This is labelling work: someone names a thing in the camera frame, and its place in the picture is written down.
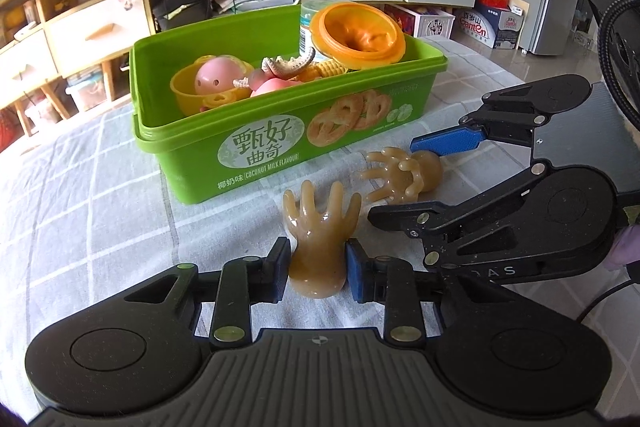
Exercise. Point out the green plastic cookie box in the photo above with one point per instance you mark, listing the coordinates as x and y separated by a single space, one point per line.
213 151

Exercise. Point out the yellow toy cup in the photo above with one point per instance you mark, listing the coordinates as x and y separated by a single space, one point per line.
191 103

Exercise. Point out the pink ball toy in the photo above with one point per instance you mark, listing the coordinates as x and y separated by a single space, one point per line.
218 73

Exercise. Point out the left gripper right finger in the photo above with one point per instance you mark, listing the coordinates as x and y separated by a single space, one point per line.
394 284

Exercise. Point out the grey checked table cloth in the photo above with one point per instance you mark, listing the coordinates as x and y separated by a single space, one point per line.
99 217

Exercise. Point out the orange plastic pumpkin bowl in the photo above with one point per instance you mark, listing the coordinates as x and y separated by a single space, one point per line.
357 35

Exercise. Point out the wooden cabinet with drawers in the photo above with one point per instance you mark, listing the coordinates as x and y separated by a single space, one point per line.
100 26

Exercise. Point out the tan rubber hand toy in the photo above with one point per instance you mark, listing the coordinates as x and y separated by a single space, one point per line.
318 266
404 176

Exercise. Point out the black bag on shelf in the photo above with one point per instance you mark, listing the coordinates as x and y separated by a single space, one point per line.
171 14

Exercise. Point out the white dried starfish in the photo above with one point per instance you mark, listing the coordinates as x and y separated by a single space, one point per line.
285 68

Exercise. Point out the yellow toy corn cob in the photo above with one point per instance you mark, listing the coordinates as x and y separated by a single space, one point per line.
324 69

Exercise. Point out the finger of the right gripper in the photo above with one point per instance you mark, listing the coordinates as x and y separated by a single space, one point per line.
450 141
496 228

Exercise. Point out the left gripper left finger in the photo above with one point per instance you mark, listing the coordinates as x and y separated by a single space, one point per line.
242 283

